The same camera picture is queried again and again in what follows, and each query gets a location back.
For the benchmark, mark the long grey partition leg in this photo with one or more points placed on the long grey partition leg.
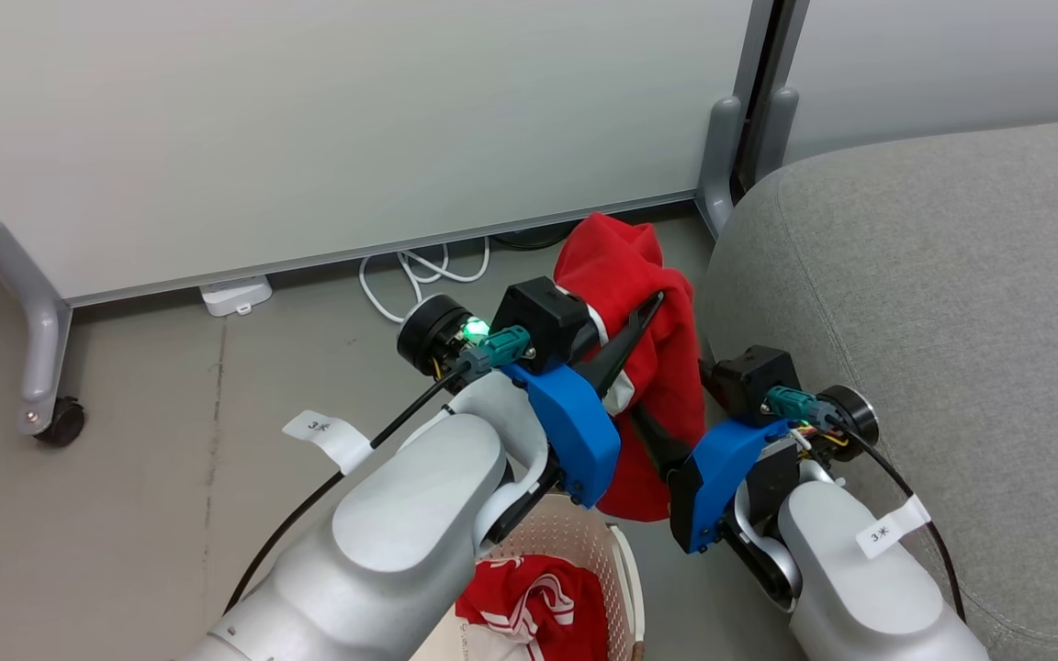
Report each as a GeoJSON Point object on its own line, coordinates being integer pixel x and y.
{"type": "Point", "coordinates": [33, 312]}

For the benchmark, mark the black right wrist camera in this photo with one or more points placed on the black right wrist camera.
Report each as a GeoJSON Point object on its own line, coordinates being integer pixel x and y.
{"type": "Point", "coordinates": [754, 381]}

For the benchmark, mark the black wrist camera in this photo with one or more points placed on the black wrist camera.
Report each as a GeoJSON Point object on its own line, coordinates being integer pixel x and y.
{"type": "Point", "coordinates": [543, 317]}
{"type": "Point", "coordinates": [754, 381]}

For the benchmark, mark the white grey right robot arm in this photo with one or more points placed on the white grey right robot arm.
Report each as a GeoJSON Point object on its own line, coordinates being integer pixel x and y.
{"type": "Point", "coordinates": [860, 597]}

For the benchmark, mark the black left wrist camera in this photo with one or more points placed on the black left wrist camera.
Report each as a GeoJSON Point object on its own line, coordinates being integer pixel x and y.
{"type": "Point", "coordinates": [543, 317]}

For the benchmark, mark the grey fabric sofa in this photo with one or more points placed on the grey fabric sofa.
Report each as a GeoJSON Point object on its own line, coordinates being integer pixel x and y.
{"type": "Point", "coordinates": [951, 321]}

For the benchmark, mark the short grey partition foot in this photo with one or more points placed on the short grey partition foot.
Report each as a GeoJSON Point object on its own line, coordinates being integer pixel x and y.
{"type": "Point", "coordinates": [775, 128]}
{"type": "Point", "coordinates": [720, 156]}

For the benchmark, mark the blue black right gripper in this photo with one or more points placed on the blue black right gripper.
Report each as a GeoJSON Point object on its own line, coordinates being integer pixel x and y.
{"type": "Point", "coordinates": [722, 477]}

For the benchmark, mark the red garment with white stripes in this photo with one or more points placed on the red garment with white stripes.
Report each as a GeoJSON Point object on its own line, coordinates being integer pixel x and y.
{"type": "Point", "coordinates": [529, 606]}

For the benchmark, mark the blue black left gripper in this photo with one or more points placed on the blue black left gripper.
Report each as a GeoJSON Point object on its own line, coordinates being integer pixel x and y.
{"type": "Point", "coordinates": [575, 431]}

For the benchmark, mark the wide white partition panel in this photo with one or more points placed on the wide white partition panel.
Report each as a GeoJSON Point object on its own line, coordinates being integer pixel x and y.
{"type": "Point", "coordinates": [309, 119]}

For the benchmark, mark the cream perforated laundry basket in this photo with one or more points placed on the cream perforated laundry basket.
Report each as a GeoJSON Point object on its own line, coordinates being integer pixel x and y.
{"type": "Point", "coordinates": [575, 537]}

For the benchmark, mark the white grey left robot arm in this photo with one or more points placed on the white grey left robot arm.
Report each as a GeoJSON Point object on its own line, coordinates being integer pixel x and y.
{"type": "Point", "coordinates": [400, 532]}

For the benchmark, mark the plain red garment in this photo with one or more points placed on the plain red garment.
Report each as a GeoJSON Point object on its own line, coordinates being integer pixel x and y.
{"type": "Point", "coordinates": [667, 367]}

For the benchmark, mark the black castor wheel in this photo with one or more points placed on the black castor wheel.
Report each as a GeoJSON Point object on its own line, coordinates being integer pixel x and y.
{"type": "Point", "coordinates": [62, 424]}

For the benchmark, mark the white power adapter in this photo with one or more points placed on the white power adapter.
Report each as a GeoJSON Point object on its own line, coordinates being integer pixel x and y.
{"type": "Point", "coordinates": [235, 296]}

